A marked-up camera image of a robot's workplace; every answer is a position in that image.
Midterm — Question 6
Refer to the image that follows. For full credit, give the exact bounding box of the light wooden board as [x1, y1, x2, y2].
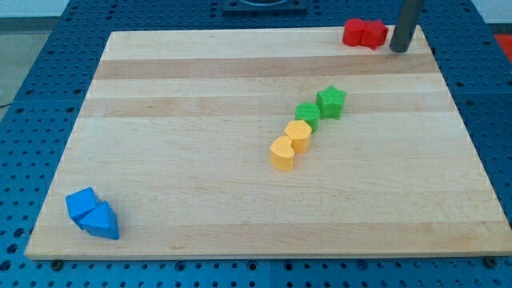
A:
[25, 27, 511, 260]

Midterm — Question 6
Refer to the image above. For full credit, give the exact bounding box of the yellow heart block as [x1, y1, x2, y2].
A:
[270, 135, 295, 171]

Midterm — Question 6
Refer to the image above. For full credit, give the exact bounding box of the yellow hexagon block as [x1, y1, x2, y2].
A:
[284, 120, 312, 153]

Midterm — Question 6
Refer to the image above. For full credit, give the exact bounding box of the green round block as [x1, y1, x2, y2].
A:
[294, 102, 320, 134]

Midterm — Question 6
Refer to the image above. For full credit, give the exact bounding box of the green star block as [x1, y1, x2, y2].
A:
[315, 86, 346, 119]

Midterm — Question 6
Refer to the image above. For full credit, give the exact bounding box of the red round block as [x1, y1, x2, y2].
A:
[342, 18, 366, 46]

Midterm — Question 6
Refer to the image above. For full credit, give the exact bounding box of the red star block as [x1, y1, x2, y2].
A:
[359, 20, 389, 50]

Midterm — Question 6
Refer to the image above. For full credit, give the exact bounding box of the blue triangle block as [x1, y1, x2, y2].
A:
[79, 202, 120, 240]

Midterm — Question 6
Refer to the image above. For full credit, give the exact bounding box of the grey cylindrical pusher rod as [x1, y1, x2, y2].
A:
[390, 0, 425, 53]

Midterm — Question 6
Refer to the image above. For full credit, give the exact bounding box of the blue cube block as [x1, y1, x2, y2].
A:
[65, 187, 101, 230]

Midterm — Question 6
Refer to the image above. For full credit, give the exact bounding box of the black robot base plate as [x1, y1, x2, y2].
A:
[222, 0, 308, 13]

